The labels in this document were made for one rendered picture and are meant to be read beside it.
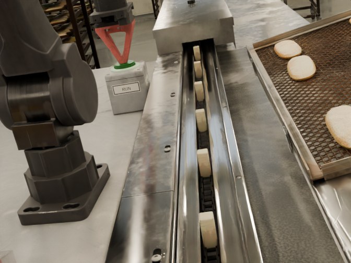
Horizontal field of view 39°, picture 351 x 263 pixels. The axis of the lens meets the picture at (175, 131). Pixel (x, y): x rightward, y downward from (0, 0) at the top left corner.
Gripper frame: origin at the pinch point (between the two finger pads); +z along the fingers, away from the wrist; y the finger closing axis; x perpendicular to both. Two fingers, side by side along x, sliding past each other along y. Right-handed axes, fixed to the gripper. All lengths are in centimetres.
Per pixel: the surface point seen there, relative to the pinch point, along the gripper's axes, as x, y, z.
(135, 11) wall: -83, -677, 77
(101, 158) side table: -2.4, 22.3, 9.5
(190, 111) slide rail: 11.4, 16.3, 6.5
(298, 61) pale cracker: 28.0, 18.4, 0.7
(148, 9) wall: -62, -677, 77
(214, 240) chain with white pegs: 13, 51, 7
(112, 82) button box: -2.2, 3.4, 3.2
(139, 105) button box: 1.7, 3.4, 8.3
